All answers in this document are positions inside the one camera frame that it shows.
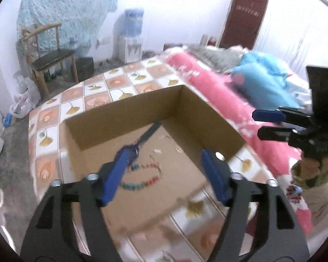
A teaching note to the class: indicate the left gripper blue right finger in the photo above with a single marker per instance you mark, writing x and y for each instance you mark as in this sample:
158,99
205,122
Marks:
278,235

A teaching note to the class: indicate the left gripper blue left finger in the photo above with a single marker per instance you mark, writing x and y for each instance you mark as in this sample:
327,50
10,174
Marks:
50,235

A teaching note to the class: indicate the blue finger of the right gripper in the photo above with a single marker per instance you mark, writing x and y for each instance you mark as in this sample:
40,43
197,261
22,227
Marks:
268,116
281,134

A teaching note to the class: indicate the pink strap smart watch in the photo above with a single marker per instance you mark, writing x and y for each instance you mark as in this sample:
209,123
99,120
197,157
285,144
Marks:
131,151

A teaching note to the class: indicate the person's right hand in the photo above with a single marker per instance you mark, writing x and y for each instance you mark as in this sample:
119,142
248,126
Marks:
309,173

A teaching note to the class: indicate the blue plush pillow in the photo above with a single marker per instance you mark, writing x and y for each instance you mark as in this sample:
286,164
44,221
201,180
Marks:
268,83

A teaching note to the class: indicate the pink floral blanket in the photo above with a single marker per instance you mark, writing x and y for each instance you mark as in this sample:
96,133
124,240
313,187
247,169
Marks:
278,157

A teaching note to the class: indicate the grey knitted blanket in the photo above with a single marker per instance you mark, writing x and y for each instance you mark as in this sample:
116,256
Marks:
219,59

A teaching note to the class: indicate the ginkgo pattern tablecloth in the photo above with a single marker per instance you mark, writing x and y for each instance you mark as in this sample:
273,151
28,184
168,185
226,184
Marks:
133,187

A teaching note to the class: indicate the brown cardboard box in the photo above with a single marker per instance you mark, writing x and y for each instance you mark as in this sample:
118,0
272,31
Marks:
189,125

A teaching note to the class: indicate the dark red wooden door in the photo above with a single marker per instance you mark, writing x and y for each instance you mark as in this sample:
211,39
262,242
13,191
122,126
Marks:
243,23

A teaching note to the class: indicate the white plastic bag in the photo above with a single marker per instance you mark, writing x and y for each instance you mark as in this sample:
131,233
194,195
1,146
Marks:
26,99

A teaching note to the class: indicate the water dispenser with bottle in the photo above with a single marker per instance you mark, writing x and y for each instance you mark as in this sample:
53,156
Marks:
130,42

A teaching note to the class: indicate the black trash bin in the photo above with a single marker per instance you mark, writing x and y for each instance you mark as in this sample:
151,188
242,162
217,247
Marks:
85,68

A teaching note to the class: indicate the wooden chair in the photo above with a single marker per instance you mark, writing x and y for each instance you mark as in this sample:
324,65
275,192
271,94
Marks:
38,63

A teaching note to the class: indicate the teal patterned wall cloth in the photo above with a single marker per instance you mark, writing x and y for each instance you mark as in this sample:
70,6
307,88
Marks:
80,20

